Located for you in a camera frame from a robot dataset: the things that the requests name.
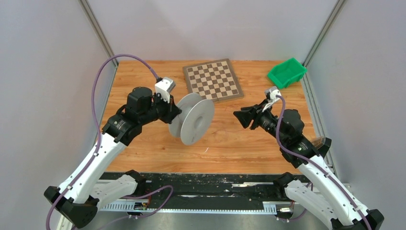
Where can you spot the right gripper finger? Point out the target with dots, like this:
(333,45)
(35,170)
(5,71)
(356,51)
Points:
(245,114)
(245,120)

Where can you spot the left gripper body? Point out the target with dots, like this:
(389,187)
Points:
(164,109)

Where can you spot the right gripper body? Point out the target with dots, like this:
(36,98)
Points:
(265,121)

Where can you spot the grey cable spool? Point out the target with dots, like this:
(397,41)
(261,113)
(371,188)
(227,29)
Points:
(194,120)

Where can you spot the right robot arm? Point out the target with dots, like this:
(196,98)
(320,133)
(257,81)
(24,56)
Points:
(334,206)

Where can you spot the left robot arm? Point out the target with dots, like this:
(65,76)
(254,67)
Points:
(78,198)

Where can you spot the wooden chessboard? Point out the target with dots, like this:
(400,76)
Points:
(214,80)

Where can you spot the green plastic bin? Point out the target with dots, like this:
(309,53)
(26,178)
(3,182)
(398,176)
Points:
(287,73)

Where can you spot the brown black corner device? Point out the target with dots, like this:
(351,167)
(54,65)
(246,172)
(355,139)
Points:
(322,144)

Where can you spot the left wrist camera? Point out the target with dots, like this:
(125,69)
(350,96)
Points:
(164,87)

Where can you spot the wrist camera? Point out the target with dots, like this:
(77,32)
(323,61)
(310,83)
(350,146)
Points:
(272,94)
(164,87)

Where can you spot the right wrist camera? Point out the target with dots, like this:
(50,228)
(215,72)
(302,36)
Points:
(272,94)

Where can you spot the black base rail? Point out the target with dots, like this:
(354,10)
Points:
(200,193)

